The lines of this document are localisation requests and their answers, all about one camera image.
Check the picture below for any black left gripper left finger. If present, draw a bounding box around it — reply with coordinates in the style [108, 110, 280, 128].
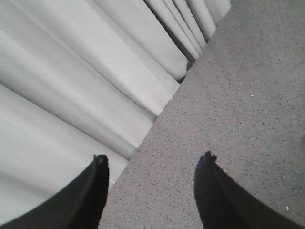
[1, 155, 109, 229]

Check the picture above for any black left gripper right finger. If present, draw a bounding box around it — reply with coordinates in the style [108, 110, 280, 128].
[194, 151, 302, 229]

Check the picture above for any white pleated curtain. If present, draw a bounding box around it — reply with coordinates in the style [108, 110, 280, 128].
[0, 0, 232, 224]

